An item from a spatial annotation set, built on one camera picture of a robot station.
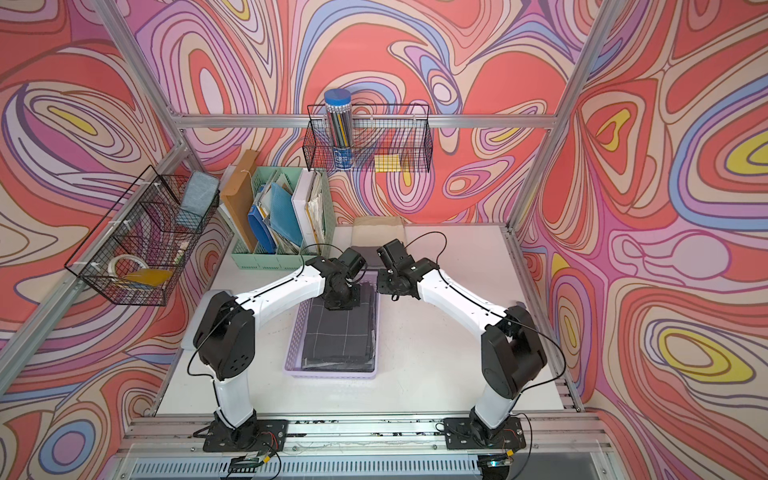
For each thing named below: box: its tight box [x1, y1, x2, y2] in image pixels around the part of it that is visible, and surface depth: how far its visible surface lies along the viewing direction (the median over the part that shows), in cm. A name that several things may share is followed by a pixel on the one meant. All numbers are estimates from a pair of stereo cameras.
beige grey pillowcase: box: [351, 216, 405, 268], surface depth 121 cm
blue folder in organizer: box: [248, 204, 277, 254], surface depth 101 cm
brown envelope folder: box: [221, 150, 259, 253], surface depth 91 cm
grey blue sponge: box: [177, 170, 220, 231], surface depth 82 cm
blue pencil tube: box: [324, 88, 354, 170], surface depth 77 cm
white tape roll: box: [108, 254, 149, 277], surface depth 69 cm
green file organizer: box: [231, 167, 337, 271], surface depth 101 cm
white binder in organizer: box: [291, 168, 325, 255], surface depth 98 cm
